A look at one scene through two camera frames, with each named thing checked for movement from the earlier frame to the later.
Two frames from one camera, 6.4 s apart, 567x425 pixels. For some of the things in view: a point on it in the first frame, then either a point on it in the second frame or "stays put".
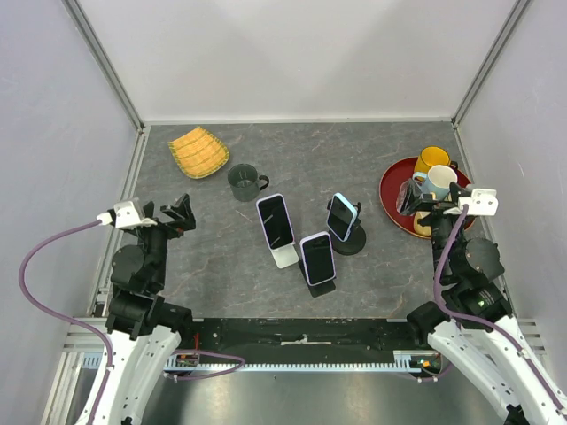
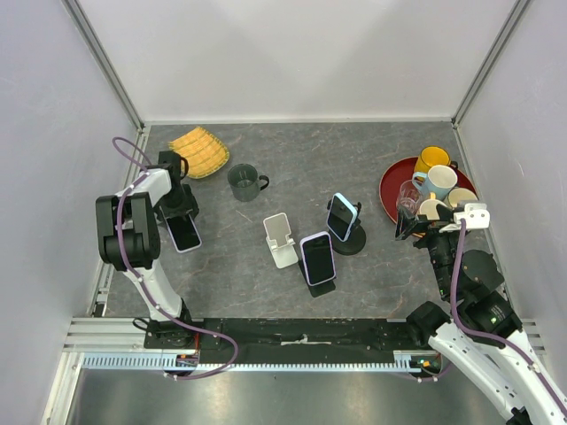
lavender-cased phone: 317,256 stays put
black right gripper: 413,199 → 446,215
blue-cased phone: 341,216 stays put
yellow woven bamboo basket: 198,153 stays put
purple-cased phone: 275,221 → 182,232
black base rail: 301,340 stays put
